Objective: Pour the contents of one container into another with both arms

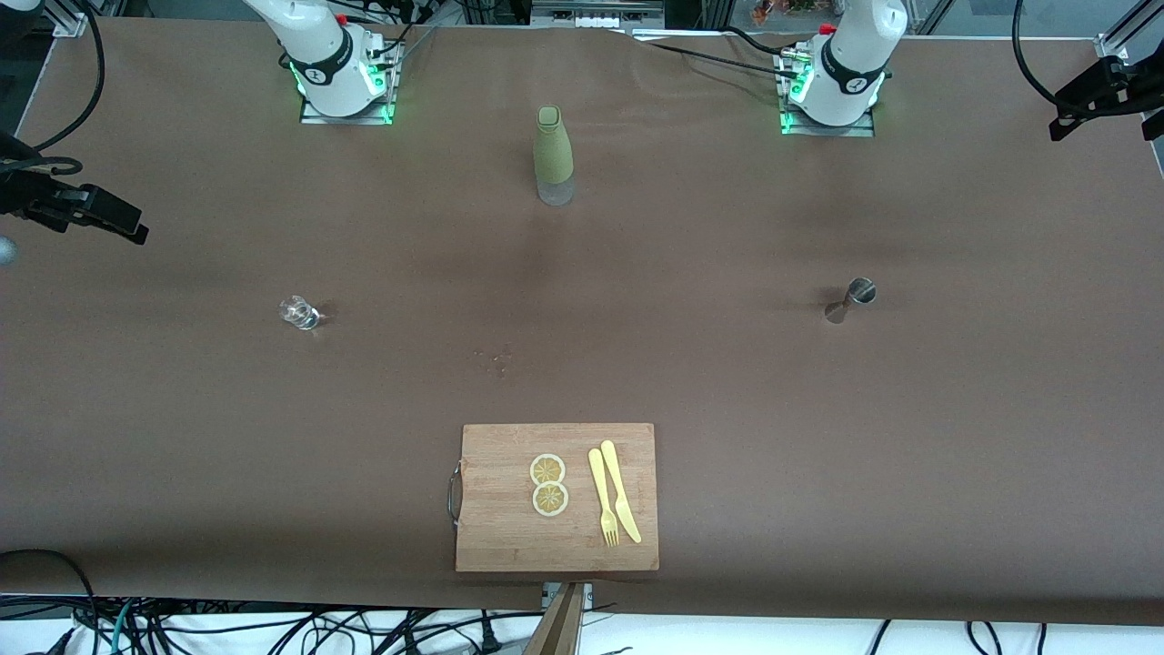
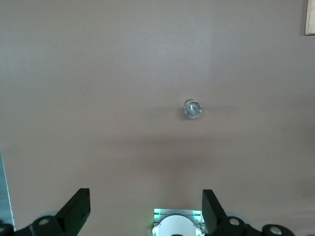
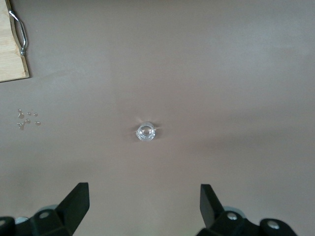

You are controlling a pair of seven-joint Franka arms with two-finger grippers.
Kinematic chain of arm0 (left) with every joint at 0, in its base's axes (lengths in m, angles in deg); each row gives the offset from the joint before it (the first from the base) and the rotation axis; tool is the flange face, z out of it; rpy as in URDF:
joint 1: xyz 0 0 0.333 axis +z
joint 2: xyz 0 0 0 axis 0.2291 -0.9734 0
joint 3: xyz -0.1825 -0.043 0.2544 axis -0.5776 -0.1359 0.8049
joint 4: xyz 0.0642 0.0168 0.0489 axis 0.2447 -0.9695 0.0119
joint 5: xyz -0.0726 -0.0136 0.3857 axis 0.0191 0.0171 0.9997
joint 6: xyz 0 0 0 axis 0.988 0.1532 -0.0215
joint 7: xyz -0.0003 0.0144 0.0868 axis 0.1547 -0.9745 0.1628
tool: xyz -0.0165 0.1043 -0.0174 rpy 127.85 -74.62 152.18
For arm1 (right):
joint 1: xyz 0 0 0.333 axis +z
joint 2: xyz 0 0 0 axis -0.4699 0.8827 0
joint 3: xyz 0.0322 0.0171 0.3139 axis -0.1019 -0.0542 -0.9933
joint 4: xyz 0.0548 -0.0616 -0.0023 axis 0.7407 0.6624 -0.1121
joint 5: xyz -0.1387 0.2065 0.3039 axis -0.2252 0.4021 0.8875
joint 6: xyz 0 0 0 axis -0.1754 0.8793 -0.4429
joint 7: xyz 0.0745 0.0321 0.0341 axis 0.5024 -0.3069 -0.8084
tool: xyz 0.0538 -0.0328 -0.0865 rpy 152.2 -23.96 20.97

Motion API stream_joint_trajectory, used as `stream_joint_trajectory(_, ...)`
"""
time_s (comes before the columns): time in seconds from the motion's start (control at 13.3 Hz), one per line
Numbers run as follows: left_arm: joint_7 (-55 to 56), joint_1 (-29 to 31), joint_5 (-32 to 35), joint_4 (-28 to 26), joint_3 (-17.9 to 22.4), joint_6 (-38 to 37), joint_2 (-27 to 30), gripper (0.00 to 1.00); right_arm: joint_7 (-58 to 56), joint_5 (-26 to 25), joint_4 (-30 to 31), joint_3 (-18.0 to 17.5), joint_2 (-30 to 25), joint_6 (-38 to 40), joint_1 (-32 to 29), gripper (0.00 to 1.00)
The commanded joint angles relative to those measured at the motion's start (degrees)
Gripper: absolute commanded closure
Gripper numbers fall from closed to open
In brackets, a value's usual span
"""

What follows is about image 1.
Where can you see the grey power strip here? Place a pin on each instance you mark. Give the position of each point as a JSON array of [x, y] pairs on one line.
[[596, 18]]

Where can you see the aluminium frame profile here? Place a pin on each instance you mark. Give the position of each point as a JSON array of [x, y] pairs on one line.
[[68, 23], [1114, 45]]

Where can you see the wooden cutting board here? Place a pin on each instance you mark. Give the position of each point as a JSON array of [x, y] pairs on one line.
[[500, 537]]

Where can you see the yellow plastic knife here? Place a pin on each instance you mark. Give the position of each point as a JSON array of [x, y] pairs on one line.
[[615, 478]]

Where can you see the lemon slice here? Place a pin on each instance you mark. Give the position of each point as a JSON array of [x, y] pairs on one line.
[[547, 469], [550, 498]]

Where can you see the colourful packets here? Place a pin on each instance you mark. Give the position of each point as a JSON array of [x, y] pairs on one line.
[[787, 9]]

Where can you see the green sleeved glass bottle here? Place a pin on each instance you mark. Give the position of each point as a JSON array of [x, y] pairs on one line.
[[552, 155]]

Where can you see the vertical camera stand post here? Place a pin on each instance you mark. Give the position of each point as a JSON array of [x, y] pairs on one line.
[[559, 632]]

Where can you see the steel double jigger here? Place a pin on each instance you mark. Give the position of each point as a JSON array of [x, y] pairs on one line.
[[860, 291]]

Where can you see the brown table cover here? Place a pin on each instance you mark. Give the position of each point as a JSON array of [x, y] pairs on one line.
[[818, 455]]

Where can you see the scattered metal bits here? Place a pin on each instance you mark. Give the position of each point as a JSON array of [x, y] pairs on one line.
[[498, 359]]

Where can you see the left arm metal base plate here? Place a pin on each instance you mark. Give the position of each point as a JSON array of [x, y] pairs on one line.
[[827, 131]]

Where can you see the clear glass measuring cup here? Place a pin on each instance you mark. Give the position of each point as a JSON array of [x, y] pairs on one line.
[[298, 313]]

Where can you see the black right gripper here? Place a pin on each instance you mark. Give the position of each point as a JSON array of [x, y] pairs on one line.
[[35, 196]]

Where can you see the metal post bracket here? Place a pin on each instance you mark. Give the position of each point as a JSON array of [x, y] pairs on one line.
[[548, 596]]

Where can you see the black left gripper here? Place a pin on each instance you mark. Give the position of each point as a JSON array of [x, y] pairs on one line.
[[1124, 80]]

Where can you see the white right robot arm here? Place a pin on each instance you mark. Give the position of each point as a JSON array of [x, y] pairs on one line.
[[318, 55]]

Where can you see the yellow plastic fork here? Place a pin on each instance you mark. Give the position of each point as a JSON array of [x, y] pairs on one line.
[[598, 482]]

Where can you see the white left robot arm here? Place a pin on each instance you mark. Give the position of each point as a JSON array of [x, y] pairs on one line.
[[850, 64]]

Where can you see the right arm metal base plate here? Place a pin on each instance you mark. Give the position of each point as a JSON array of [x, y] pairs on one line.
[[346, 119]]

